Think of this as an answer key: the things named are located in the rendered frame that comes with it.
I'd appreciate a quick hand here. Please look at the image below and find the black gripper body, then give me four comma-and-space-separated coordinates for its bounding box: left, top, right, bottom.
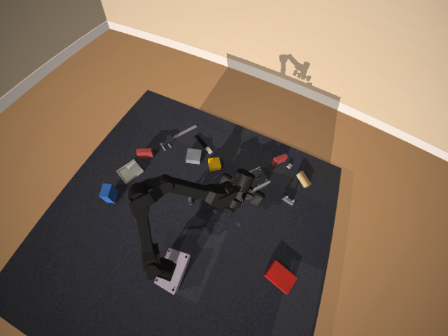
218, 173, 265, 208

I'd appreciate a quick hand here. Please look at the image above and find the red rectangular block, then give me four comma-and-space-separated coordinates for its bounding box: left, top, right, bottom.
136, 148, 154, 158
264, 260, 298, 294
272, 153, 288, 166

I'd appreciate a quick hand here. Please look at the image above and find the yellow cube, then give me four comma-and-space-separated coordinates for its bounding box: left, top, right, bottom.
208, 157, 221, 171

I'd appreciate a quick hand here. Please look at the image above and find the blue cube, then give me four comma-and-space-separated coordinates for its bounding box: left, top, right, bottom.
99, 183, 119, 204

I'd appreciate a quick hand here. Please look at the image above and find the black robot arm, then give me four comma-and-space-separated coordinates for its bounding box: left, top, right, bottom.
127, 168, 255, 281

